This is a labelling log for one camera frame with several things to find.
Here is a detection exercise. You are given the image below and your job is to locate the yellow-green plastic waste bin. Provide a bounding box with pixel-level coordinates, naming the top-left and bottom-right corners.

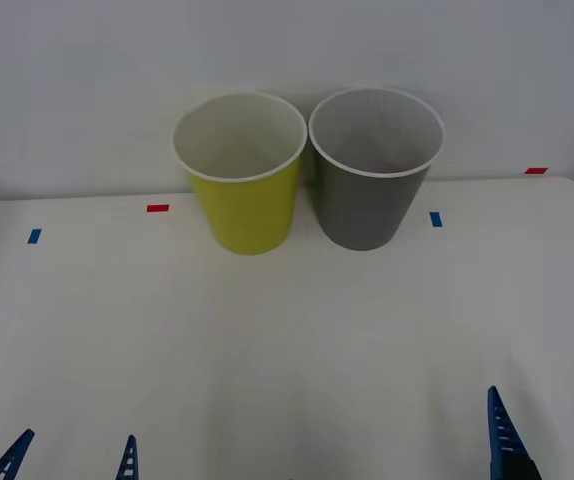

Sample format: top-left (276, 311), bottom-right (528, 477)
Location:
top-left (170, 90), bottom-right (310, 257)

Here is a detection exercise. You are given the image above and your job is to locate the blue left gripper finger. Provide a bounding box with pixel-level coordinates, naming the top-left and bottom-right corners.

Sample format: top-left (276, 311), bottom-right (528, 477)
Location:
top-left (114, 434), bottom-right (139, 480)
top-left (0, 428), bottom-right (36, 480)

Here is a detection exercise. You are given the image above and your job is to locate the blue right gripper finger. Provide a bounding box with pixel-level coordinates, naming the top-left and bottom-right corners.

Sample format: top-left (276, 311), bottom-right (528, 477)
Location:
top-left (486, 384), bottom-right (542, 480)

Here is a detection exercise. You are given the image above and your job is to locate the grey plastic waste bin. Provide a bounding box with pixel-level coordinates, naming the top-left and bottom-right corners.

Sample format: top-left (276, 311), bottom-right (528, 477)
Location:
top-left (307, 86), bottom-right (447, 252)

